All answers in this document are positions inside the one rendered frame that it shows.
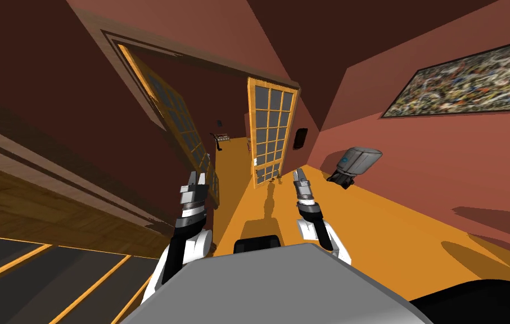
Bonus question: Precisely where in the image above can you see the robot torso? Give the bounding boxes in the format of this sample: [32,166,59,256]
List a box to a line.
[119,233,436,324]

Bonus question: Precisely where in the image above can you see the orange glass-pane door leaf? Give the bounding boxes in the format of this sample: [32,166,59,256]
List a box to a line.
[117,43,221,209]
[247,76,300,190]

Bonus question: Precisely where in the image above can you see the dark glass door orange bars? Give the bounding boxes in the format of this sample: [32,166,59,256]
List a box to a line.
[0,231,159,324]

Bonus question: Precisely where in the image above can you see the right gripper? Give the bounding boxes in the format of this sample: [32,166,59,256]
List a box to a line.
[292,168,314,202]

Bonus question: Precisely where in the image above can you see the speckled abstract wall picture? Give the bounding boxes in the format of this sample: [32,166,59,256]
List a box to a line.
[380,35,510,120]

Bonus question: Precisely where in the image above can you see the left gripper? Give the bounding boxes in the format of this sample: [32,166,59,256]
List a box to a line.
[179,170,208,206]

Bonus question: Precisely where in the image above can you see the grey rounded bin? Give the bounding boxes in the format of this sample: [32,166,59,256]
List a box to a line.
[326,147,383,190]

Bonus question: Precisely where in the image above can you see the black wall panel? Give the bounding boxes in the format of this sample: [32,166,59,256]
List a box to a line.
[292,128,309,151]

